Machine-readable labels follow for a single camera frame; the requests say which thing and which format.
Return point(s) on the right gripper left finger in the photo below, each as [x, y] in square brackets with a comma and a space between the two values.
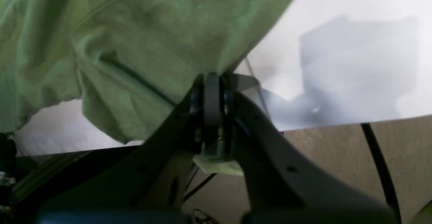
[147, 186]

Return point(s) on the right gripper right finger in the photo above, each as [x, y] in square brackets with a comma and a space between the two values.
[284, 187]

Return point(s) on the green t-shirt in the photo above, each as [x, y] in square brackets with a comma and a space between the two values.
[129, 61]

